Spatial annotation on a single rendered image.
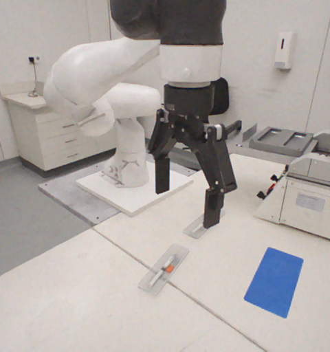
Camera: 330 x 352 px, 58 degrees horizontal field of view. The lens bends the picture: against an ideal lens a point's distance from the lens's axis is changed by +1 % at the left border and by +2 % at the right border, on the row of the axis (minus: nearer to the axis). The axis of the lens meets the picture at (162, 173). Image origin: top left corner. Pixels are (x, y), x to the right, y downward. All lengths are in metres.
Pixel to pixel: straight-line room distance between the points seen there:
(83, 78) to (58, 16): 3.03
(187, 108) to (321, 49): 2.21
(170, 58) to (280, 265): 0.67
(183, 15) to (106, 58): 0.26
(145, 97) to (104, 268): 0.57
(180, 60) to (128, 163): 0.79
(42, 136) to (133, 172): 1.89
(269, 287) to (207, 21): 0.65
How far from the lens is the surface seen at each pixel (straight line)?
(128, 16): 0.47
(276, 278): 0.88
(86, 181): 1.27
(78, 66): 0.63
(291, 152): 1.04
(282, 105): 2.72
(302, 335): 0.78
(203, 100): 0.44
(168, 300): 0.78
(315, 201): 1.00
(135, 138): 1.13
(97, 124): 0.78
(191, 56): 0.41
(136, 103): 1.04
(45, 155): 3.04
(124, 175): 1.18
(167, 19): 0.43
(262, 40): 2.76
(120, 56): 0.65
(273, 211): 1.05
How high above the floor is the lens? 1.34
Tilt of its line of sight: 26 degrees down
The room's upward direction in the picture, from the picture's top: straight up
